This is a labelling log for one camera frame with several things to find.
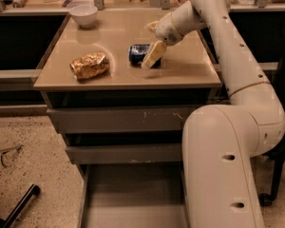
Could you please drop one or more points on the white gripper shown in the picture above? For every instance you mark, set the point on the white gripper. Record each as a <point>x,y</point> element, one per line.
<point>166,28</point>

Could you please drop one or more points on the blue pepsi can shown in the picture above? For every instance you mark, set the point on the blue pepsi can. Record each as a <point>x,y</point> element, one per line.
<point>137,52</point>

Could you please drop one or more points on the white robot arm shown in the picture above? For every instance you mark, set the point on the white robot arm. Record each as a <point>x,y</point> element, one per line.
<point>218,140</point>

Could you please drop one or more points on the top grey drawer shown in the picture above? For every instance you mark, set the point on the top grey drawer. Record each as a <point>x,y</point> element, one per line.
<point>120,119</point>

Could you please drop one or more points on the grey drawer cabinet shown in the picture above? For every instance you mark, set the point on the grey drawer cabinet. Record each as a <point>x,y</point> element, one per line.
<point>185,76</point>

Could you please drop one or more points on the middle grey drawer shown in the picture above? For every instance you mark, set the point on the middle grey drawer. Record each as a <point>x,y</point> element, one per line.
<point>137,153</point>

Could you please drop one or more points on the bottom grey open drawer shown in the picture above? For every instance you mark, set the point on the bottom grey open drawer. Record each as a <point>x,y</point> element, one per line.
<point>141,195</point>

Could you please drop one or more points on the crumpled golden snack bag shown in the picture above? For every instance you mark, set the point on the crumpled golden snack bag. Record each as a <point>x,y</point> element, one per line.
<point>90,66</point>

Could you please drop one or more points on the white bowl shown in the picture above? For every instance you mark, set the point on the white bowl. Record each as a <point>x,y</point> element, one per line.
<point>84,16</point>

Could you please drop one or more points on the black chair leg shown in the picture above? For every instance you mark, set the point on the black chair leg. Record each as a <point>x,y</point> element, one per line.
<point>33,191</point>

